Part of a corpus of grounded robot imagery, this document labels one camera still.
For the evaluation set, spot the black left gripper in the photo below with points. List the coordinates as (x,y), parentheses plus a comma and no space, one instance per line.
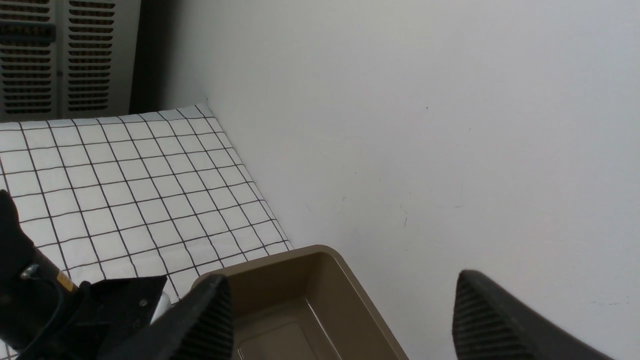
(41,320)

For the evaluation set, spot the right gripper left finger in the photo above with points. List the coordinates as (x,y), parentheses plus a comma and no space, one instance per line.
(199,327)

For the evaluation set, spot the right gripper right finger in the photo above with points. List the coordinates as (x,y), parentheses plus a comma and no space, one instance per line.
(489,323)

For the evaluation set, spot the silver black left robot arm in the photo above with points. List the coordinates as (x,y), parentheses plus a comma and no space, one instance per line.
(19,257)

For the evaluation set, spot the olive green plastic bin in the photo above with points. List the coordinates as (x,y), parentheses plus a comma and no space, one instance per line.
(305,304)

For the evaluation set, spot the white black-grid tablecloth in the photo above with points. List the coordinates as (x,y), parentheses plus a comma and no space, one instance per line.
(155,194)

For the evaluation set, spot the grey louvered cabinet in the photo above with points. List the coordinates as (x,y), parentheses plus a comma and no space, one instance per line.
(67,59)

